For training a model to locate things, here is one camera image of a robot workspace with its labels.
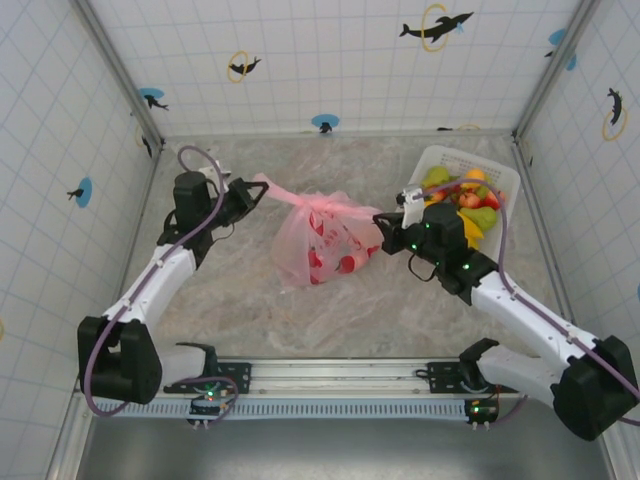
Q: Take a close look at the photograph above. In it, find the pink plastic bag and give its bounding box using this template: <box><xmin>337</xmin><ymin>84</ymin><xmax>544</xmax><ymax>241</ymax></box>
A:
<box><xmin>253</xmin><ymin>172</ymin><xmax>389</xmax><ymax>289</ymax></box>

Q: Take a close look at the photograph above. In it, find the aluminium frame post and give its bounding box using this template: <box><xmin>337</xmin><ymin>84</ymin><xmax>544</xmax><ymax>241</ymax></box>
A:
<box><xmin>69</xmin><ymin>0</ymin><xmax>166</xmax><ymax>151</ymax></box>
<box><xmin>512</xmin><ymin>0</ymin><xmax>604</xmax><ymax>141</ymax></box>

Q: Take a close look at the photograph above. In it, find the small green fake pear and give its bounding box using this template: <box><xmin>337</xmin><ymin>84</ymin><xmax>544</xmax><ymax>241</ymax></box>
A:
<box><xmin>419</xmin><ymin>165</ymin><xmax>451</xmax><ymax>188</ymax></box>

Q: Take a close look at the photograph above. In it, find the long aluminium base rail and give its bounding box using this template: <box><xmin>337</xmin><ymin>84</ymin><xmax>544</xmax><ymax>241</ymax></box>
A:
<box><xmin>73</xmin><ymin>356</ymin><xmax>620</xmax><ymax>397</ymax></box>

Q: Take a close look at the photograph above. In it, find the aluminium frame cross bar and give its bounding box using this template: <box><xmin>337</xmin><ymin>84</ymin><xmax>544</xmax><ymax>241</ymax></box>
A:
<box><xmin>162</xmin><ymin>128</ymin><xmax>519</xmax><ymax>139</ymax></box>

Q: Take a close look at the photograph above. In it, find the marbled plastic table cover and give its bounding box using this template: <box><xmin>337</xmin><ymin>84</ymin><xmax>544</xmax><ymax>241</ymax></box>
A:
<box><xmin>104</xmin><ymin>133</ymin><xmax>586</xmax><ymax>360</ymax></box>

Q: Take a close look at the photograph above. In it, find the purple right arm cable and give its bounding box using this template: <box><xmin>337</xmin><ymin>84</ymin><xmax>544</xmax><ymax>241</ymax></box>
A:
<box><xmin>419</xmin><ymin>180</ymin><xmax>640</xmax><ymax>429</ymax></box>

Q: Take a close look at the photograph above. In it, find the grey slotted cable duct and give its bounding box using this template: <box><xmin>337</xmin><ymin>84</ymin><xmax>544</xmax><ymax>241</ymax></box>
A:
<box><xmin>92</xmin><ymin>398</ymin><xmax>474</xmax><ymax>420</ymax></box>

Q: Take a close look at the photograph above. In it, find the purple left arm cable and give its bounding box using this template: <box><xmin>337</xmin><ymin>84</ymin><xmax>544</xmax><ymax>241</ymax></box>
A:
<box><xmin>82</xmin><ymin>145</ymin><xmax>239</xmax><ymax>427</ymax></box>

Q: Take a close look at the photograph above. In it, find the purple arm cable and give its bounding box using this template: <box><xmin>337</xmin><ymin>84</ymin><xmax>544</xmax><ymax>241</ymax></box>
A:
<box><xmin>419</xmin><ymin>180</ymin><xmax>640</xmax><ymax>429</ymax></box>
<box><xmin>82</xmin><ymin>145</ymin><xmax>239</xmax><ymax>427</ymax></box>

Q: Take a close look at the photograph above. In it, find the grey metal panel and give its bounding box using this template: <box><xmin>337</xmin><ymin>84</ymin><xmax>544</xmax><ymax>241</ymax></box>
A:
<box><xmin>74</xmin><ymin>417</ymin><xmax>614</xmax><ymax>480</ymax></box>

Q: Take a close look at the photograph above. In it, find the large green fake pear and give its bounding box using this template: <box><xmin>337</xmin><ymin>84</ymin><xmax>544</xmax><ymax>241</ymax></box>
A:
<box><xmin>462</xmin><ymin>206</ymin><xmax>499</xmax><ymax>232</ymax></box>

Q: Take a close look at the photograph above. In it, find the white plastic basket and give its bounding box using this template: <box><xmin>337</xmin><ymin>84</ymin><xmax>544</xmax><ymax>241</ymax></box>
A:
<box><xmin>397</xmin><ymin>144</ymin><xmax>521</xmax><ymax>261</ymax></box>

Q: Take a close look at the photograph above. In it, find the yellow fake banana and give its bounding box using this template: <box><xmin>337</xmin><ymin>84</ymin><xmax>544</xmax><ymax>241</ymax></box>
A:
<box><xmin>457</xmin><ymin>212</ymin><xmax>485</xmax><ymax>250</ymax></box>

